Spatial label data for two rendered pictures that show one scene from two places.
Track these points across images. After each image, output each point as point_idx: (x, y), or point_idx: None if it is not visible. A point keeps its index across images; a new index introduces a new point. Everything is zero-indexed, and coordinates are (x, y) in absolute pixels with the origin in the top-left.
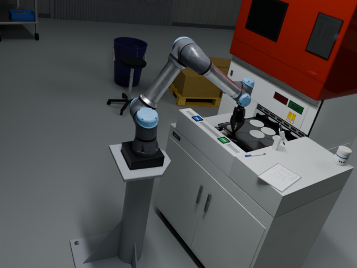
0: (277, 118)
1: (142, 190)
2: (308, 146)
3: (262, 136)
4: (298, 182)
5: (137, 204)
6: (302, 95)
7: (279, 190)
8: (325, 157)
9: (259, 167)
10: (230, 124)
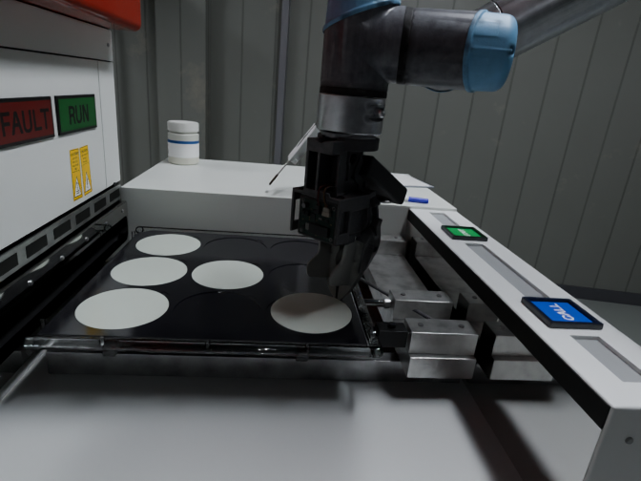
0: (55, 231)
1: None
2: (185, 179)
3: (223, 263)
4: None
5: None
6: (74, 45)
7: (407, 175)
8: (194, 168)
9: (408, 191)
10: (303, 334)
